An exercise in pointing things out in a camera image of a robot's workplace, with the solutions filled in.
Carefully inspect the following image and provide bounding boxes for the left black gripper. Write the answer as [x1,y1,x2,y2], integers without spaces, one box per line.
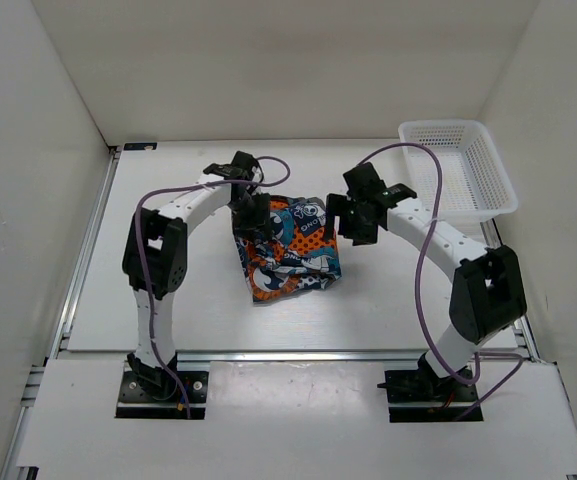
[228,191,272,243]

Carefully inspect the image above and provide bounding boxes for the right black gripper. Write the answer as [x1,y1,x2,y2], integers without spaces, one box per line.
[322,194,379,246]

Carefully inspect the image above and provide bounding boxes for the colourful patterned shorts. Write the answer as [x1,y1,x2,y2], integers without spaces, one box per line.
[233,195,342,303]

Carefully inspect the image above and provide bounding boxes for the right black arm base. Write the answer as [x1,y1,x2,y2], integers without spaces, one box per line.
[377,366,484,424]

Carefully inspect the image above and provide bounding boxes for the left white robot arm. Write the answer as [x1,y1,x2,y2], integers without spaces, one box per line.
[122,151,272,400]

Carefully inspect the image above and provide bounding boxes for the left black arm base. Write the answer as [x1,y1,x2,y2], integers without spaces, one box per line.
[115,353,209,420]

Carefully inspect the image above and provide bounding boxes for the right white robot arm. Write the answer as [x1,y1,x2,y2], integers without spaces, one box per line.
[325,163,527,400]

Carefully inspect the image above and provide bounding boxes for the white perforated plastic basket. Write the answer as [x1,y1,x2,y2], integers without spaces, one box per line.
[398,119,518,224]

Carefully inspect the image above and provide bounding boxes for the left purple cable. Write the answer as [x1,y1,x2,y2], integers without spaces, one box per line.
[136,155,291,420]

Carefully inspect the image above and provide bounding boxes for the purple cable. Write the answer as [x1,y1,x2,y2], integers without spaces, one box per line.
[136,155,291,420]
[355,142,525,419]

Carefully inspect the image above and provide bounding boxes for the black corner bracket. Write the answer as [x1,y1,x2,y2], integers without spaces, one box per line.
[123,142,158,151]

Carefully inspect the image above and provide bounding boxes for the aluminium right rail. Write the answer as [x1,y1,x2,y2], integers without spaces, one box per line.
[478,219,540,361]

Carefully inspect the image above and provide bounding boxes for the aluminium rail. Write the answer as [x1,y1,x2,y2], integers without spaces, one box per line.
[177,349,539,364]
[21,146,122,411]
[478,219,540,361]

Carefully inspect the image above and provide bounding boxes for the aluminium front rail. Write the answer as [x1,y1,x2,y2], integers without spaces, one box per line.
[177,349,539,364]

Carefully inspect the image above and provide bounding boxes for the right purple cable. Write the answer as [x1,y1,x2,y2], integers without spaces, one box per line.
[355,142,525,419]

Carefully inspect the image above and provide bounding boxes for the aluminium left rail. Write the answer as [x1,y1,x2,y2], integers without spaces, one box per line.
[21,146,122,411]

